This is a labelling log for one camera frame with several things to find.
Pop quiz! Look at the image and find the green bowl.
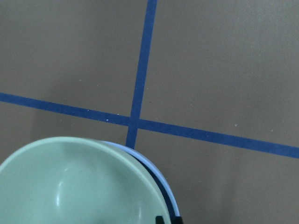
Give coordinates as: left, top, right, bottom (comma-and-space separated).
0, 137, 171, 224

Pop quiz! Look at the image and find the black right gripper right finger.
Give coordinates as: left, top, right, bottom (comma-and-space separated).
174, 216, 183, 224

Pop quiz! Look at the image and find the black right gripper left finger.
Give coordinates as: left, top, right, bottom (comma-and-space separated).
155, 216, 164, 224

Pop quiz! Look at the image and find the blue bowl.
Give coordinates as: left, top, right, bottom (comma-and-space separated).
103, 141, 181, 224

